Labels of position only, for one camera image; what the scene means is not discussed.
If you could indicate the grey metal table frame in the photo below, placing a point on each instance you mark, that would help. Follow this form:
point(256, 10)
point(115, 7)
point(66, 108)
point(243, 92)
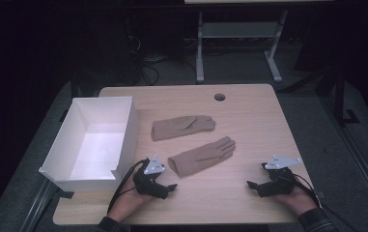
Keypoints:
point(239, 30)

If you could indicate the person's left hand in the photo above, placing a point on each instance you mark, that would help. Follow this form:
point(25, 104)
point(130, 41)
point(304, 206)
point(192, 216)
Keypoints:
point(127, 203)

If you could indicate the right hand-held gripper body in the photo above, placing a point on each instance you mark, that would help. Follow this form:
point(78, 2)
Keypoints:
point(278, 185)

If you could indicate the beige glove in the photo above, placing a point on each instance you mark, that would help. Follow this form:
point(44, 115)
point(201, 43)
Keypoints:
point(180, 127)
point(201, 156)

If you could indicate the aluminium frame rail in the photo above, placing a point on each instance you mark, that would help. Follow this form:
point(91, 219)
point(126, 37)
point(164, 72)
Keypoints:
point(362, 164)
point(38, 206)

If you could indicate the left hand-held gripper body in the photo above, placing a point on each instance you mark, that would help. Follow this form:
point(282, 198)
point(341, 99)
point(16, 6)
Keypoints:
point(149, 185)

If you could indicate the person's right hand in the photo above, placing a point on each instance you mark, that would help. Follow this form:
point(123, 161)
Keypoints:
point(299, 201)

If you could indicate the white box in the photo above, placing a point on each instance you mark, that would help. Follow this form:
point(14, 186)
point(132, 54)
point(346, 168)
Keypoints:
point(98, 151)

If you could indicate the black metal stand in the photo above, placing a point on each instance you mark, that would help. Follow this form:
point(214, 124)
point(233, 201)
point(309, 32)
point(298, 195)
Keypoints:
point(339, 96)

